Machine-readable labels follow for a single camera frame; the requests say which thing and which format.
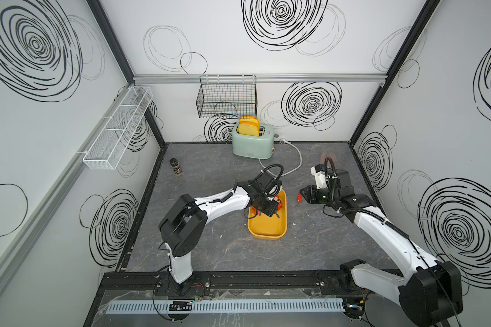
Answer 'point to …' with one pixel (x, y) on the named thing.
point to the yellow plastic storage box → (262, 226)
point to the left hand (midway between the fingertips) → (273, 209)
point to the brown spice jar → (176, 166)
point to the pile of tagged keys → (277, 199)
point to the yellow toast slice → (249, 126)
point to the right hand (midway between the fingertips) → (303, 192)
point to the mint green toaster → (261, 147)
